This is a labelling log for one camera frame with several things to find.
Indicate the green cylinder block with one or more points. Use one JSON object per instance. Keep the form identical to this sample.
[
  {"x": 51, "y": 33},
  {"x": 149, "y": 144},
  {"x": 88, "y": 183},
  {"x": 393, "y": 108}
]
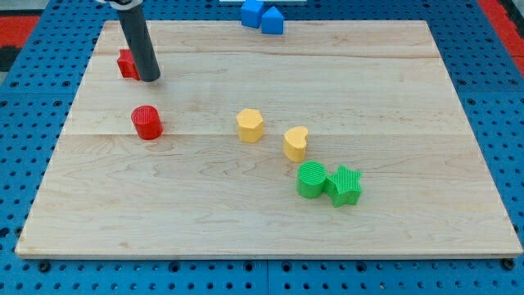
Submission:
[{"x": 311, "y": 176}]

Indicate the green star block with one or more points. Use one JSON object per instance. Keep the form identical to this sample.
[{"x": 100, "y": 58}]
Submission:
[{"x": 344, "y": 187}]

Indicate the red cylinder block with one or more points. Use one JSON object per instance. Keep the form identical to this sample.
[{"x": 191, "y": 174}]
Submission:
[{"x": 146, "y": 120}]

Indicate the wooden board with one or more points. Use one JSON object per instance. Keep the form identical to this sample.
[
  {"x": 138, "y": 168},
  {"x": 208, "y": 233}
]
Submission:
[{"x": 375, "y": 97}]

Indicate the yellow hexagon block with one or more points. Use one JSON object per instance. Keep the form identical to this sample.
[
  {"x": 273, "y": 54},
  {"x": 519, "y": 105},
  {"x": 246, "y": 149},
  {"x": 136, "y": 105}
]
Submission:
[{"x": 250, "y": 125}]

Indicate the yellow heart block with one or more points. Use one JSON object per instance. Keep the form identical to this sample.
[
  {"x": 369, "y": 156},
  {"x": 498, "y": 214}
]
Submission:
[{"x": 295, "y": 143}]

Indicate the red star block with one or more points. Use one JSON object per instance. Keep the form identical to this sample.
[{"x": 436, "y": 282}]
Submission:
[{"x": 126, "y": 65}]

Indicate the blue cube block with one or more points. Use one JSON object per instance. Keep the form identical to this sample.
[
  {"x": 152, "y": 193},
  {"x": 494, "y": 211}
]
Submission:
[{"x": 251, "y": 13}]

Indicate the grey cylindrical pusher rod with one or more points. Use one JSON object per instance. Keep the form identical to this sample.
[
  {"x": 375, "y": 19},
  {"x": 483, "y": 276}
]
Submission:
[{"x": 137, "y": 36}]

